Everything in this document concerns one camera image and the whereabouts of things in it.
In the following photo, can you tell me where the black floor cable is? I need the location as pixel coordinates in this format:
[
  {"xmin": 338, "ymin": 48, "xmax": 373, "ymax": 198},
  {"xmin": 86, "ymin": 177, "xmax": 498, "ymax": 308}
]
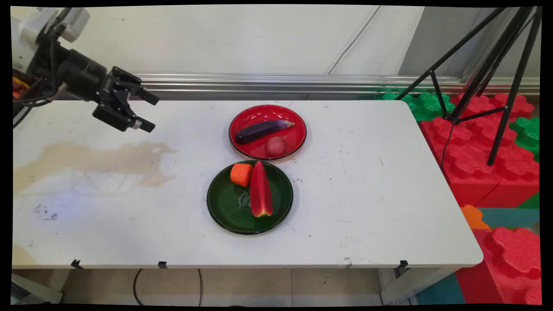
[{"xmin": 133, "ymin": 268, "xmax": 204, "ymax": 307}]

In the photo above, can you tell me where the aluminium wall rail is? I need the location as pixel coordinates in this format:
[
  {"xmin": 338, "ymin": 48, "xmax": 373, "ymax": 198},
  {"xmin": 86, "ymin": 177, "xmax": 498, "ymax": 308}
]
[{"xmin": 130, "ymin": 73, "xmax": 540, "ymax": 96}]

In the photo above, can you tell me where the teal foam mat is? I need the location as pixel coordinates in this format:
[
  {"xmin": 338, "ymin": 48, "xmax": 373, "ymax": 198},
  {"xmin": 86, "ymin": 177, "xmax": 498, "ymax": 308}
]
[{"xmin": 477, "ymin": 207, "xmax": 540, "ymax": 229}]

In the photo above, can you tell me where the orange foam piece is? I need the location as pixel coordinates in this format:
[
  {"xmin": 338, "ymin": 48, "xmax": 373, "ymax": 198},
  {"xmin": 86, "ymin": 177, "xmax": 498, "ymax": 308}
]
[{"xmin": 460, "ymin": 204, "xmax": 491, "ymax": 230}]

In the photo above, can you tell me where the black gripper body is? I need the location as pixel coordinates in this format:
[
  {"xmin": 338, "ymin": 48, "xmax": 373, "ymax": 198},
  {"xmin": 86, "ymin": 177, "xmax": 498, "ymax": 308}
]
[{"xmin": 55, "ymin": 48, "xmax": 142, "ymax": 114}]

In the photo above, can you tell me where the tall red foam block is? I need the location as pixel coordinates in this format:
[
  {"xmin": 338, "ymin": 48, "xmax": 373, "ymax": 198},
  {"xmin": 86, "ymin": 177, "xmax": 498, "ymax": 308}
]
[{"xmin": 455, "ymin": 226, "xmax": 542, "ymax": 305}]

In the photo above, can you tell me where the red watermelon slice toy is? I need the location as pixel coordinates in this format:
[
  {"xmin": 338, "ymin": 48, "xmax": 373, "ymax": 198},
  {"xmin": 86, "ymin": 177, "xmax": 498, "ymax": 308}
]
[{"xmin": 249, "ymin": 160, "xmax": 274, "ymax": 218}]

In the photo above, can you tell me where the grey table leg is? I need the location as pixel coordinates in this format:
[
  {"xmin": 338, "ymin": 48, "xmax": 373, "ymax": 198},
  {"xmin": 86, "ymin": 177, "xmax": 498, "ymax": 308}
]
[{"xmin": 379, "ymin": 267, "xmax": 459, "ymax": 305}]

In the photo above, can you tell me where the red yellow wire bundle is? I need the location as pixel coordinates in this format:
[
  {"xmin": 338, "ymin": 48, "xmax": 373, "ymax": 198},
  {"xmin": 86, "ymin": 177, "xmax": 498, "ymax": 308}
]
[{"xmin": 12, "ymin": 69, "xmax": 30, "ymax": 99}]

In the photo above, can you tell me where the black camera tripod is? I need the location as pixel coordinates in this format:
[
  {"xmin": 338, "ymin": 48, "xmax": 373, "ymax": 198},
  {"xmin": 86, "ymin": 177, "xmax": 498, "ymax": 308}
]
[{"xmin": 395, "ymin": 6, "xmax": 542, "ymax": 167}]

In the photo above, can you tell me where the large red foam block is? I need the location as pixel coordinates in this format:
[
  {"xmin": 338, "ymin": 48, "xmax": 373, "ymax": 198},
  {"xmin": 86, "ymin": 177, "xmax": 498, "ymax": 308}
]
[{"xmin": 420, "ymin": 116, "xmax": 540, "ymax": 209}]

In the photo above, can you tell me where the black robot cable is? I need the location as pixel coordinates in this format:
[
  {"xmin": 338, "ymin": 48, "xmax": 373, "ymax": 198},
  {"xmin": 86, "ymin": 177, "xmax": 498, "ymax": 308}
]
[{"xmin": 12, "ymin": 82, "xmax": 70, "ymax": 129}]

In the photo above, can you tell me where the small red round fruit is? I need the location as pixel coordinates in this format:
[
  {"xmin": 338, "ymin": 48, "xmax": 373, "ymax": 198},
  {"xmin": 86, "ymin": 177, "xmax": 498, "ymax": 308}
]
[{"xmin": 265, "ymin": 136, "xmax": 287, "ymax": 158}]

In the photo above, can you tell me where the dark green round plate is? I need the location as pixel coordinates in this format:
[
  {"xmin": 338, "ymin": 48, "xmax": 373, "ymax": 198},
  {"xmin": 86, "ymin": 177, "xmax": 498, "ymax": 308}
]
[{"xmin": 207, "ymin": 160, "xmax": 294, "ymax": 235}]

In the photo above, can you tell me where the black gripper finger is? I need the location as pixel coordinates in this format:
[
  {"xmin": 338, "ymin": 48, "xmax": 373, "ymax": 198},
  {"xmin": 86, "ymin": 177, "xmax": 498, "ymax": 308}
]
[
  {"xmin": 112, "ymin": 67, "xmax": 160, "ymax": 106},
  {"xmin": 92, "ymin": 103, "xmax": 156, "ymax": 133}
]

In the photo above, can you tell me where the orange carrot piece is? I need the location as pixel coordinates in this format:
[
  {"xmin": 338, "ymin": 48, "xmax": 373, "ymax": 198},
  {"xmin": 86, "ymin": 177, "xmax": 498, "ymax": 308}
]
[{"xmin": 230, "ymin": 162, "xmax": 253, "ymax": 187}]

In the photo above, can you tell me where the purple toy eggplant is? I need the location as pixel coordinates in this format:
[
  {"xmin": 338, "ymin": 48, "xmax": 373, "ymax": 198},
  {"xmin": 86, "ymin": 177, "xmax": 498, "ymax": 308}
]
[{"xmin": 234, "ymin": 120, "xmax": 296, "ymax": 145}]

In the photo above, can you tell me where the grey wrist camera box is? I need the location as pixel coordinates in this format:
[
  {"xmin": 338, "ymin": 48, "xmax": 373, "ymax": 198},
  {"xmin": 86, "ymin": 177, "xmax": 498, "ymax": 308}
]
[{"xmin": 54, "ymin": 8, "xmax": 91, "ymax": 43}]

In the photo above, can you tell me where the red round plate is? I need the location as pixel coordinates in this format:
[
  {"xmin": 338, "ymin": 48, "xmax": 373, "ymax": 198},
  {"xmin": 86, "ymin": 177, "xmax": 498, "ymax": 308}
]
[{"xmin": 229, "ymin": 104, "xmax": 308, "ymax": 161}]

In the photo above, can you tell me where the green foam block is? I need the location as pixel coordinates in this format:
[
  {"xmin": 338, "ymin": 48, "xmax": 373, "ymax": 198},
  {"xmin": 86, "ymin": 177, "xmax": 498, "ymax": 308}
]
[
  {"xmin": 375, "ymin": 89, "xmax": 456, "ymax": 122},
  {"xmin": 509, "ymin": 116, "xmax": 540, "ymax": 163}
]

